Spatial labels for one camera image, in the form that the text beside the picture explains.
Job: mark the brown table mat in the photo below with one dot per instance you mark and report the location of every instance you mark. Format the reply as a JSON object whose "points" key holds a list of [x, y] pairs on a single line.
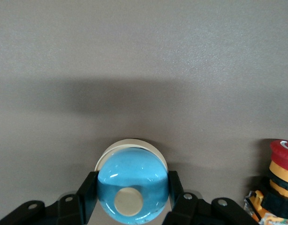
{"points": [[144, 47]]}

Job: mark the red yellow emergency stop button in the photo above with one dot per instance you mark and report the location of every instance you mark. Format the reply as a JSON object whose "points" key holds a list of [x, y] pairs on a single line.
{"points": [[282, 152]]}

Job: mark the light blue desk bell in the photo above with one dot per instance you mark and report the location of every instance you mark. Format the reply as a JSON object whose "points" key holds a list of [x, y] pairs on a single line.
{"points": [[132, 164]]}

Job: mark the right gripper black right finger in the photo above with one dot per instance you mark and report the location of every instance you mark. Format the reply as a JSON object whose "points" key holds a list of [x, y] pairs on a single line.
{"points": [[188, 211]]}

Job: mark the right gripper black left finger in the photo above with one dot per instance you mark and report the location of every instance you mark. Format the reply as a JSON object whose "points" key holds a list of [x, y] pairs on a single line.
{"points": [[73, 211]]}

